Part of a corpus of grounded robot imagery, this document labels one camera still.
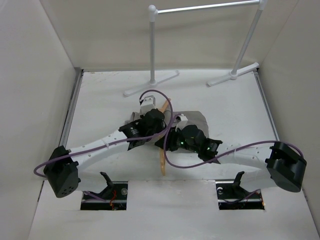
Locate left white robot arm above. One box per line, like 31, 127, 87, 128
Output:
43, 108, 166, 198

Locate metal table rail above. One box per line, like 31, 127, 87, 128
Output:
253, 70, 280, 141
48, 66, 85, 181

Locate right metal table rail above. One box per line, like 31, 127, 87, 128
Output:
253, 70, 280, 141

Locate left metal table rail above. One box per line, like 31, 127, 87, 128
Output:
48, 66, 85, 181

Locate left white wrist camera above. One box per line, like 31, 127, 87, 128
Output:
139, 95, 156, 116

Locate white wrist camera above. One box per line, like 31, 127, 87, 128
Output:
139, 95, 156, 116
175, 113, 188, 131

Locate wooden clothes hanger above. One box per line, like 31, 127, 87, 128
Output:
159, 100, 172, 176

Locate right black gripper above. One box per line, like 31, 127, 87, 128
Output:
155, 126, 200, 154

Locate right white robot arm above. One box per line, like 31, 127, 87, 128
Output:
163, 125, 307, 198

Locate grey trousers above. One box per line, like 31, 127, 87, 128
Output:
124, 108, 210, 138

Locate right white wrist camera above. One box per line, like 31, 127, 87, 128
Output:
175, 113, 188, 131

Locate white clothes rack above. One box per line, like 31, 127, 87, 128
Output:
123, 0, 267, 97

